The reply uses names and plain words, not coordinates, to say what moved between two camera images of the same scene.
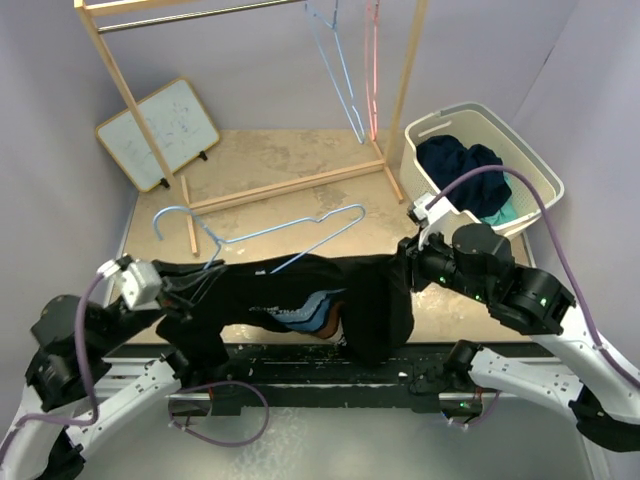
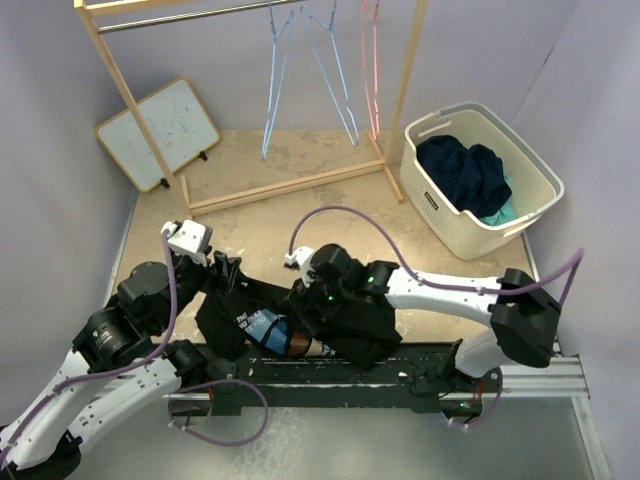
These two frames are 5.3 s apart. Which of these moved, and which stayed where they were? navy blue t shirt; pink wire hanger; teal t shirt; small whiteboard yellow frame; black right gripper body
Moved: black right gripper body
Stayed: navy blue t shirt; teal t shirt; small whiteboard yellow frame; pink wire hanger
